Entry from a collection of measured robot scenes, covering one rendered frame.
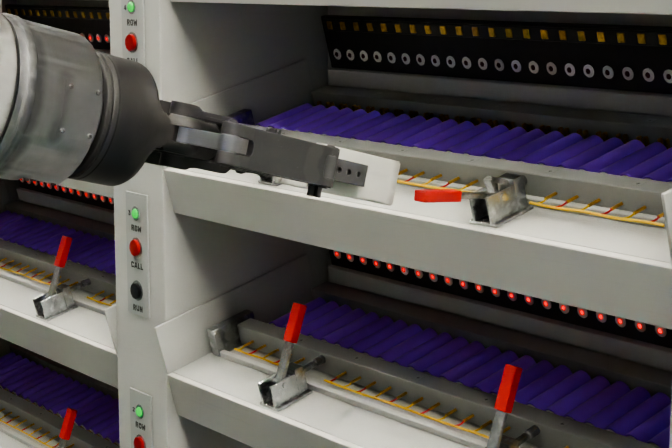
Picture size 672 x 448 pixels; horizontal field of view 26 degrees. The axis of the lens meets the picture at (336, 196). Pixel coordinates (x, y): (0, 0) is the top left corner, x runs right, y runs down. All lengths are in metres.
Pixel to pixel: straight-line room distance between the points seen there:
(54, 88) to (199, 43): 0.62
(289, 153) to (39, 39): 0.17
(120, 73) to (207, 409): 0.61
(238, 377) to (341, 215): 0.26
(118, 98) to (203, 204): 0.54
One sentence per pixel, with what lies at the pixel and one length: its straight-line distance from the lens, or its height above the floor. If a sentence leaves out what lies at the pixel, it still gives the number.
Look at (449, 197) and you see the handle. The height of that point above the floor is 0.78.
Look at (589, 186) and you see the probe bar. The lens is 1.04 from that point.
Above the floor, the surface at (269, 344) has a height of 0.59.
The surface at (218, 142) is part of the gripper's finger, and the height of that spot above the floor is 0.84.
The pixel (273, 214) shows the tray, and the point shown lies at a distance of 1.26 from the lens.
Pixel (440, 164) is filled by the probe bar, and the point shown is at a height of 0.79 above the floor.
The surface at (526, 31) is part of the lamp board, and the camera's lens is 1.24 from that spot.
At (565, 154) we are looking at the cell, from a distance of 1.12.
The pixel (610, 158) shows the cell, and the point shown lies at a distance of 1.10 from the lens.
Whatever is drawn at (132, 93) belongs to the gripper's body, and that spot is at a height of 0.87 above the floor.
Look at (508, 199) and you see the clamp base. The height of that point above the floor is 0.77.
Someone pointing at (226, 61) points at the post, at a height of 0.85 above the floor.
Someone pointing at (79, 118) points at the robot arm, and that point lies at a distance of 0.80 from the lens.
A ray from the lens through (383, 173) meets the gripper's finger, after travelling 0.96.
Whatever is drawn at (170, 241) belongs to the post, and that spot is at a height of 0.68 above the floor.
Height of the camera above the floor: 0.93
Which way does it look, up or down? 9 degrees down
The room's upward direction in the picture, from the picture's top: straight up
